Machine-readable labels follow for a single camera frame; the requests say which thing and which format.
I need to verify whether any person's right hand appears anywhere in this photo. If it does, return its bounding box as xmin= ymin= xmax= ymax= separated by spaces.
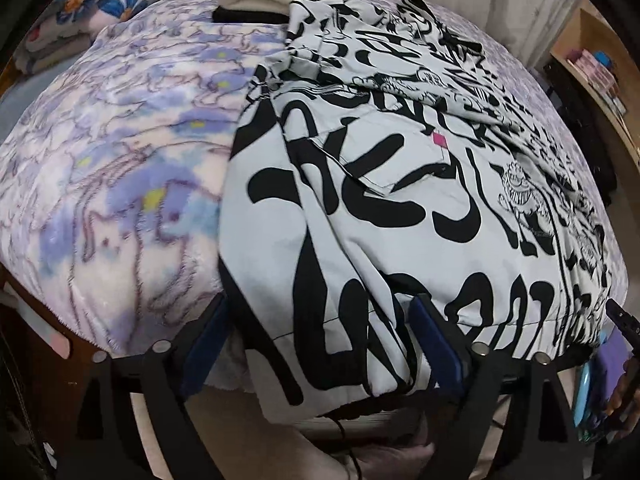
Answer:
xmin=602 ymin=367 xmax=640 ymax=428

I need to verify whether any white black printed jacket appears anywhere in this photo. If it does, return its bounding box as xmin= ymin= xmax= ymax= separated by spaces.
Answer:
xmin=217 ymin=0 xmax=615 ymax=423

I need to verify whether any black cable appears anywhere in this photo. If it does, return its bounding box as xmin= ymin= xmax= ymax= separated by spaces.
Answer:
xmin=325 ymin=405 xmax=366 ymax=480

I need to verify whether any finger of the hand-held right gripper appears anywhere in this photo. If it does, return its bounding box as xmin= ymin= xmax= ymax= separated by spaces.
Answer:
xmin=606 ymin=299 xmax=640 ymax=361

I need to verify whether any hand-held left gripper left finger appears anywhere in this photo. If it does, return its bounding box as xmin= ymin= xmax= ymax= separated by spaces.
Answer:
xmin=55 ymin=292 xmax=236 ymax=480

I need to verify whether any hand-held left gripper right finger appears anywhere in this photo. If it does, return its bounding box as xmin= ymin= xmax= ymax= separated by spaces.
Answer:
xmin=410 ymin=292 xmax=596 ymax=480

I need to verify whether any purple object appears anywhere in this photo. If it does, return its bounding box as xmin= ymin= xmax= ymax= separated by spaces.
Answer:
xmin=597 ymin=332 xmax=628 ymax=411

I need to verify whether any wooden shelf unit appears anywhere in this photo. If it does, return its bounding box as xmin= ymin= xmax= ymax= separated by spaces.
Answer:
xmin=550 ymin=7 xmax=640 ymax=161

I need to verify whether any beige cloth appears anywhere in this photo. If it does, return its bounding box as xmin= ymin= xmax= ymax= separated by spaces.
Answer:
xmin=190 ymin=390 xmax=436 ymax=480

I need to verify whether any wooden bed frame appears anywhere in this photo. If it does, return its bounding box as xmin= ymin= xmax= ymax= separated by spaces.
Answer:
xmin=0 ymin=265 xmax=71 ymax=361

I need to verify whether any black folded cloth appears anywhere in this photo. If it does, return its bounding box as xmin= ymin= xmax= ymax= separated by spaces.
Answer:
xmin=212 ymin=6 xmax=292 ymax=26

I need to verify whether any black white patterned cloth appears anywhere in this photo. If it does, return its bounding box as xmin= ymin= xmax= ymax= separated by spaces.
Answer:
xmin=542 ymin=57 xmax=618 ymax=206

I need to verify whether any stack of pink boxes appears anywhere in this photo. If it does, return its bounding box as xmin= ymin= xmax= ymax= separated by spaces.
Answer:
xmin=575 ymin=50 xmax=617 ymax=90

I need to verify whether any purple floral blanket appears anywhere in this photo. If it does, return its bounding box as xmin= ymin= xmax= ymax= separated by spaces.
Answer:
xmin=0 ymin=0 xmax=581 ymax=391

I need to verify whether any light blue object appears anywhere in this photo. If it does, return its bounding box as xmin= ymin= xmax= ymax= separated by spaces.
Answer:
xmin=572 ymin=360 xmax=601 ymax=431

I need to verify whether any small blue-flowered rolled blanket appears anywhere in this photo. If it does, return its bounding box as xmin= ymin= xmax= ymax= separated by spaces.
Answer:
xmin=20 ymin=12 xmax=106 ymax=68

